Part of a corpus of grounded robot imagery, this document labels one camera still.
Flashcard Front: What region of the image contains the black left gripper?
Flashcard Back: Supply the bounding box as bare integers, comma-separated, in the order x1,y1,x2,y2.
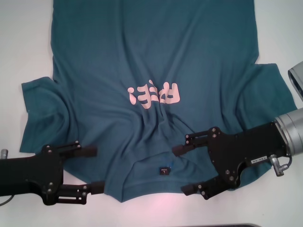
0,140,105,206

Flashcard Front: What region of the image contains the left gripper cable with connector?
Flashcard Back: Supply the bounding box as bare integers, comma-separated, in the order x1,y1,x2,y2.
0,148,15,207

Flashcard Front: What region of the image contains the right gripper cable with connector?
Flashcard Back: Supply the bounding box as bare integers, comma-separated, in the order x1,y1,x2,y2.
271,153,294,177

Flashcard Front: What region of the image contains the teal t-shirt with pink print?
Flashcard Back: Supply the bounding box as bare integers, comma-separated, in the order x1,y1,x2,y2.
19,0,298,204

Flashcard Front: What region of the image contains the gripper cable with connector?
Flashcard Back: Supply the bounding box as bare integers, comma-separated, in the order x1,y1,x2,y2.
271,153,294,177
0,148,15,207

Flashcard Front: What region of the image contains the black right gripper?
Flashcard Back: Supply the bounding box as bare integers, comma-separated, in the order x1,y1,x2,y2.
172,122,291,201

